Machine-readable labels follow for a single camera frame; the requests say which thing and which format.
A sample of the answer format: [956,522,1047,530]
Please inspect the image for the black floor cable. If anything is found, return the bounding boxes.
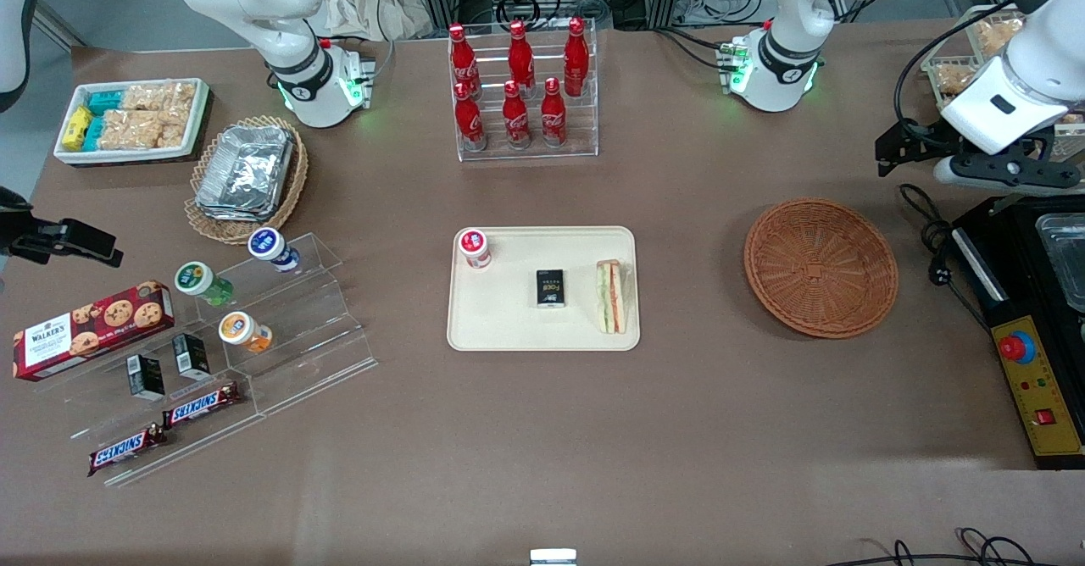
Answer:
[826,528,1085,566]

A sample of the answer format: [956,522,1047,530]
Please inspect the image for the clear rice cracker pack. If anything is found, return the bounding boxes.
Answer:
[100,110,164,150]
[121,81,197,114]
[159,108,192,148]

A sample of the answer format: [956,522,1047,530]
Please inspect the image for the yellow emergency stop control box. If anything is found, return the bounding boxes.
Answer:
[990,315,1085,471]

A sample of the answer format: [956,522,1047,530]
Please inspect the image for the brown round wicker basket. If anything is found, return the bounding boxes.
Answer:
[743,198,899,340]

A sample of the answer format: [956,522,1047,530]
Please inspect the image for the crumpled beige cloth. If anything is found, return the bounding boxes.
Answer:
[320,0,435,42]

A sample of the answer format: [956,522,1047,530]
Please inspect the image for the red Walkers cookie box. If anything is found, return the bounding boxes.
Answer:
[12,280,175,382]

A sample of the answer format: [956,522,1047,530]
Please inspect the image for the red lid yogurt bottle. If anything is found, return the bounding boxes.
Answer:
[458,228,493,270]

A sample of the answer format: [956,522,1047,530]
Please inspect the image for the clear acrylic bottle rack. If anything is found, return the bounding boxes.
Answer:
[448,19,599,163]

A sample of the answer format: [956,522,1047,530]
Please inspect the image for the clear cracker pack in wire basket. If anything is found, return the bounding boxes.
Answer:
[975,19,1024,58]
[932,62,977,97]

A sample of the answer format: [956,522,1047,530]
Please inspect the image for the white rectangular snack bin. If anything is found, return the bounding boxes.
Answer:
[53,78,211,166]

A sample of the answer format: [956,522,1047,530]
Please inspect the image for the small black box white label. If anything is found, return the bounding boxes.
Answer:
[172,333,212,381]
[127,354,166,402]

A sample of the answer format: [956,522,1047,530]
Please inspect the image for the black countertop appliance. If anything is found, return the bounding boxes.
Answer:
[951,196,1085,330]

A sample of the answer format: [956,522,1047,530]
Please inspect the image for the triangular sandwich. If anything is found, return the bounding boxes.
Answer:
[595,259,633,335]

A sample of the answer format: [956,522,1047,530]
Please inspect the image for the orange lid yogurt bottle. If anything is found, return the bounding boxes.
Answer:
[219,312,274,355]

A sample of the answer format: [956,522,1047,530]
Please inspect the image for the clear acrylic step stand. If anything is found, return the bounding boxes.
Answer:
[64,232,378,488]

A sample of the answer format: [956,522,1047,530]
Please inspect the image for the small black box gold print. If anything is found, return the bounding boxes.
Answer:
[535,269,567,308]

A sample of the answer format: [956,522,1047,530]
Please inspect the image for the green lid yogurt bottle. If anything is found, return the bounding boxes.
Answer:
[175,262,234,308]

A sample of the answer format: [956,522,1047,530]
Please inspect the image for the red cola bottle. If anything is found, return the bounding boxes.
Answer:
[541,78,568,148]
[502,80,531,150]
[508,20,536,92]
[454,81,487,153]
[564,17,590,97]
[448,24,481,97]

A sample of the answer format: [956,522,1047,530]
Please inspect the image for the grey metal bar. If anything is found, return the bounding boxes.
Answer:
[32,0,87,50]

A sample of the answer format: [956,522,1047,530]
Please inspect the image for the yellow snack pack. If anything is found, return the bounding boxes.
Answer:
[63,106,92,152]

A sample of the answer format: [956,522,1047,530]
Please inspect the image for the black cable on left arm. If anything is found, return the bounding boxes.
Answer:
[893,0,1020,157]

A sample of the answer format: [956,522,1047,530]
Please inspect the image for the stack of foil trays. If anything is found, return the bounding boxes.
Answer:
[195,125,295,222]

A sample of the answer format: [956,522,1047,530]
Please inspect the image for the beige plastic serving tray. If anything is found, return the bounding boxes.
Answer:
[447,226,641,352]

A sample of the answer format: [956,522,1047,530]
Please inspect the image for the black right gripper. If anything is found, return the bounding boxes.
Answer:
[0,186,125,268]

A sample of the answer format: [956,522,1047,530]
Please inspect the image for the blue lid yogurt bottle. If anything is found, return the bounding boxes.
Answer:
[248,227,301,274]

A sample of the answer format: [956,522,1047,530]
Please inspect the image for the Snickers chocolate bar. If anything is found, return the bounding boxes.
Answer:
[161,382,244,429]
[87,424,168,477]

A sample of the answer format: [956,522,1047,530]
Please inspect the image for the light oval wicker basket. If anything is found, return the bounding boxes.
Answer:
[184,115,309,246]

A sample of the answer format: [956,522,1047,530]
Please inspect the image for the black left arm base cables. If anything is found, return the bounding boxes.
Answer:
[653,25,740,72]

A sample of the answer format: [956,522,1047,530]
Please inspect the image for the clear plastic container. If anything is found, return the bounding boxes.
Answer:
[1036,213,1085,313]

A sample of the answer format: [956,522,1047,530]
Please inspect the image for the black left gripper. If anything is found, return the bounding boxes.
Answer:
[876,119,960,180]

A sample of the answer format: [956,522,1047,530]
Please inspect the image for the white wire snack basket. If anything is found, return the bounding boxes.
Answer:
[921,4,1085,162]

